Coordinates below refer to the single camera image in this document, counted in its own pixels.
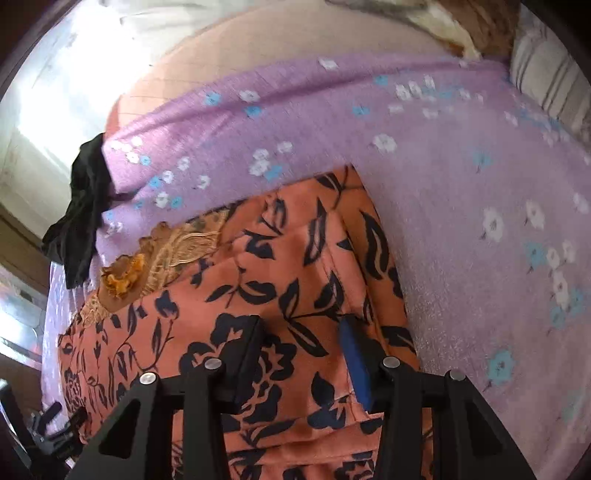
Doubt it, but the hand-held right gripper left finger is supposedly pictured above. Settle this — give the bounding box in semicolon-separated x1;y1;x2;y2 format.
69;315;265;480

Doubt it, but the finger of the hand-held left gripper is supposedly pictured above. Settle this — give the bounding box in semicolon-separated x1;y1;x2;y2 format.
28;401;89;467

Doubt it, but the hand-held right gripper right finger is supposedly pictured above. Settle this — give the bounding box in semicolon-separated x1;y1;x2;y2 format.
339;318;552;480

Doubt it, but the orange floral garment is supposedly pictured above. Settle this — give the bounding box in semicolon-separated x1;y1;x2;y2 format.
58;164;437;480

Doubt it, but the purple floral bed sheet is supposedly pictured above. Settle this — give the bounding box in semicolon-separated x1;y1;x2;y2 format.
41;53;591;480

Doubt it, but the black cloth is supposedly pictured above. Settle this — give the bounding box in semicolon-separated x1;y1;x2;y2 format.
41;133;116;289

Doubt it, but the pink pillow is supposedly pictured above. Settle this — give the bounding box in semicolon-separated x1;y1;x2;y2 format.
104;4;462;139

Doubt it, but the striped pillow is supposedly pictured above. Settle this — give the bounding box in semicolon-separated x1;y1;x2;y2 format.
508;7;591;134

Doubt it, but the brown white floral cloth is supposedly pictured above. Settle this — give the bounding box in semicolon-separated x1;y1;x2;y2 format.
325;0;518;61

